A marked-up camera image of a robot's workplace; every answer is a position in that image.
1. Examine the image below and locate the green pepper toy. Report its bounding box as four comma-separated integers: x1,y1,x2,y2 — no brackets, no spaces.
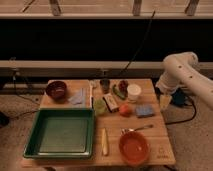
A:
112,84,126,100

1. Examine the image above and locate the black cable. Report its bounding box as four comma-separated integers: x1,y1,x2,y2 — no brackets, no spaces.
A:
118,9,157,77

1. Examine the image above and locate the dark red bowl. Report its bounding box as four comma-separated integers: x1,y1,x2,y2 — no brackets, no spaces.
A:
45,81,67,100

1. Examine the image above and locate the white plastic spoon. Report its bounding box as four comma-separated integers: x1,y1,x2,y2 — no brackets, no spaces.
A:
89,80,97,108

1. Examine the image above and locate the small boxed item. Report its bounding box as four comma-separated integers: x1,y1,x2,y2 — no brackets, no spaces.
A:
103,93,118,112

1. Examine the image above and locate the blue folded cloth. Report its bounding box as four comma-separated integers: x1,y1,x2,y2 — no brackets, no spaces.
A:
68,88,86,105

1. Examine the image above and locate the green plastic tray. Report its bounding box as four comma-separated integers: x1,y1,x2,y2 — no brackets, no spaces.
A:
23,108,95,159

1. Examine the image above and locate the dark red small object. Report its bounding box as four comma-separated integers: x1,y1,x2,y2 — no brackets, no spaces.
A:
119,80,128,92

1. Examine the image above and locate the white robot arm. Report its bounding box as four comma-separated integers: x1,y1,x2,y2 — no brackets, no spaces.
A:
156,52,213,110

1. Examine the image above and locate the orange-red bowl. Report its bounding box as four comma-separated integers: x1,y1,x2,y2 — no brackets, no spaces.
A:
119,131,150,167

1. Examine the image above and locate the blue sponge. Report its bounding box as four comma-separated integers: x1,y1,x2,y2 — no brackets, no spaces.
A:
135,105,154,118

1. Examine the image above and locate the metal spoon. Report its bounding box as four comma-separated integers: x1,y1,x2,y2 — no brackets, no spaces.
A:
121,124,154,134

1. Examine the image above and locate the dark metal cup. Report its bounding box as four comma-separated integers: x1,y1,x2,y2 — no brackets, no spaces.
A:
100,79,110,94

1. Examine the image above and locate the white cup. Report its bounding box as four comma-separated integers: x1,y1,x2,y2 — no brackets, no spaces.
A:
127,84,141,102

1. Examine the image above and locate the green apple toy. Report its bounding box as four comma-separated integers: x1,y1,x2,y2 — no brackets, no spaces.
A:
93,99,107,115

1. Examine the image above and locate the yellow banana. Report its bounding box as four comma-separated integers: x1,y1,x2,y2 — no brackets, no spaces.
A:
101,128,109,156

